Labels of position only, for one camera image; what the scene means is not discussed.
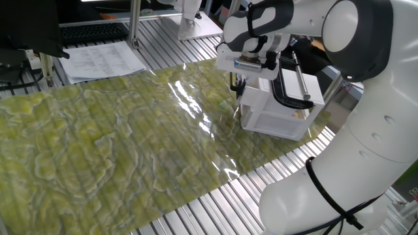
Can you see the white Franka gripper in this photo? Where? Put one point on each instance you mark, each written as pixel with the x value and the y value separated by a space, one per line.
pixel 224 60

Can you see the small white robot arm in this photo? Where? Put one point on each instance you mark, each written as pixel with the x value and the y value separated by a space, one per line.
pixel 189 13

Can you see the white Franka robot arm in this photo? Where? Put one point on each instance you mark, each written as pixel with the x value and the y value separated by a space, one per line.
pixel 375 147

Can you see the white plastic drawer cabinet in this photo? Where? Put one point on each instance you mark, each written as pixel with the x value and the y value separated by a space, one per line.
pixel 277 127

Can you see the black C-clamp with steel screw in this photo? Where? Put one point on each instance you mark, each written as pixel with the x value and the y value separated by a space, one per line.
pixel 294 104

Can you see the green marble pattern mat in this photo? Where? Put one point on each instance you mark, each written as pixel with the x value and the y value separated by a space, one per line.
pixel 114 147

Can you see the printed paper sheets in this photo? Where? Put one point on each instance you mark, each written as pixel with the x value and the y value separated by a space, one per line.
pixel 101 60

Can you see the small orange object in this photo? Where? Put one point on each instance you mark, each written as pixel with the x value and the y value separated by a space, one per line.
pixel 107 16

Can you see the black computer keyboard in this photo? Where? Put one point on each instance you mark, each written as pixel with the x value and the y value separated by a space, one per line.
pixel 94 32

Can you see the green cutting mat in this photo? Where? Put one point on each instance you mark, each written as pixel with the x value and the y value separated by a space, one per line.
pixel 409 179

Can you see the black computer monitor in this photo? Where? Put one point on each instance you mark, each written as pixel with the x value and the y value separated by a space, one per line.
pixel 29 26

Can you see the upright aluminium frame post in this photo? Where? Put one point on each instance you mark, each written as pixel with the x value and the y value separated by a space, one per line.
pixel 235 6
pixel 134 19

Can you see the horizontal aluminium frame rail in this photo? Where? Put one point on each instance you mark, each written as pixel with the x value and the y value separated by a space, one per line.
pixel 98 20

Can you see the short aluminium post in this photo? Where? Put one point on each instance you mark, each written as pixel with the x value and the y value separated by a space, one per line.
pixel 47 68

